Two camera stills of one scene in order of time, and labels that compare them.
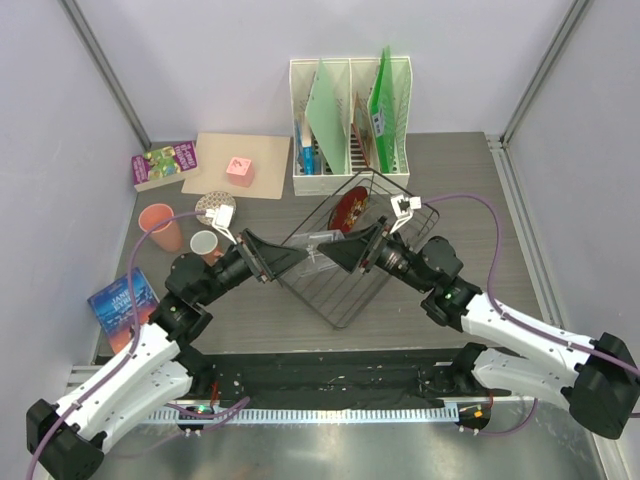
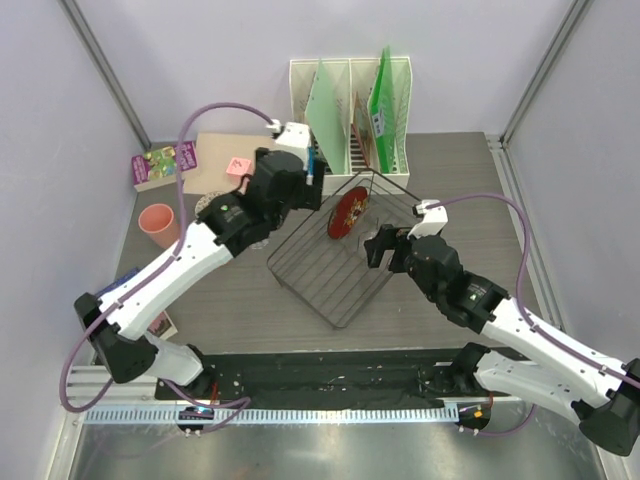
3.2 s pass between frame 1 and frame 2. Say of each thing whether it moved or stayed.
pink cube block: stayed
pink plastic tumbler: stayed
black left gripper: moved
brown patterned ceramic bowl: stayed
